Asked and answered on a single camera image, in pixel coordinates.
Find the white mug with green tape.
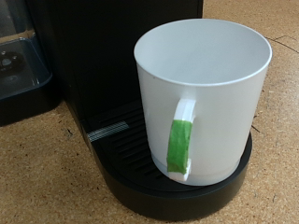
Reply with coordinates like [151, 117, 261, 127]
[134, 18, 274, 187]

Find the black Keurig coffee machine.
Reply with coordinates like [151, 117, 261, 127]
[0, 0, 253, 222]

